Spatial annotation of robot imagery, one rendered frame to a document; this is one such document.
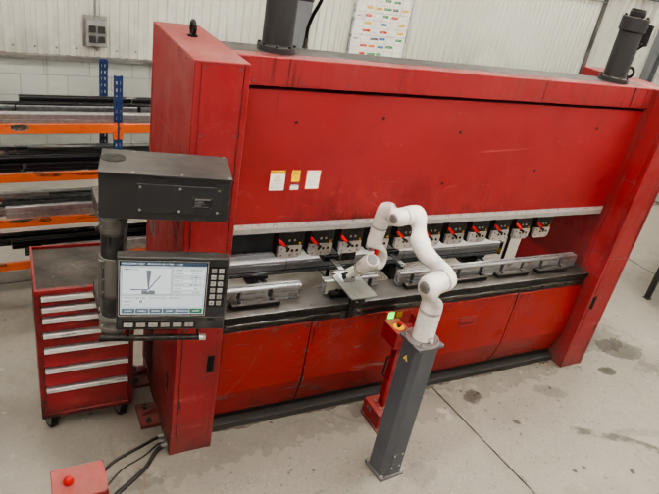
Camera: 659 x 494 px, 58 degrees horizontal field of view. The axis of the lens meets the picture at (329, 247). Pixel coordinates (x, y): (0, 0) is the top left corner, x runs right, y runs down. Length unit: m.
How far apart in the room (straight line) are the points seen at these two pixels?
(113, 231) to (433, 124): 1.92
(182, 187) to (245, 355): 1.51
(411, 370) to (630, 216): 2.28
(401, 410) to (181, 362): 1.25
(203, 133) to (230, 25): 4.79
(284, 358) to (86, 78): 4.39
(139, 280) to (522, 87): 2.50
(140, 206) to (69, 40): 4.77
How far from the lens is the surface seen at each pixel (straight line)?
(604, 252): 5.02
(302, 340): 3.73
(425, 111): 3.51
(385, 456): 3.79
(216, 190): 2.40
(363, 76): 3.21
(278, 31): 3.05
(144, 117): 4.69
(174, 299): 2.60
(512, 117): 3.94
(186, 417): 3.66
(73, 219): 4.86
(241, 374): 3.72
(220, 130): 2.77
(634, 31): 4.59
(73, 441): 3.97
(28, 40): 7.00
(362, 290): 3.63
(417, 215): 3.19
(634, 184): 4.85
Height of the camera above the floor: 2.84
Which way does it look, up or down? 27 degrees down
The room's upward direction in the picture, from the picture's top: 11 degrees clockwise
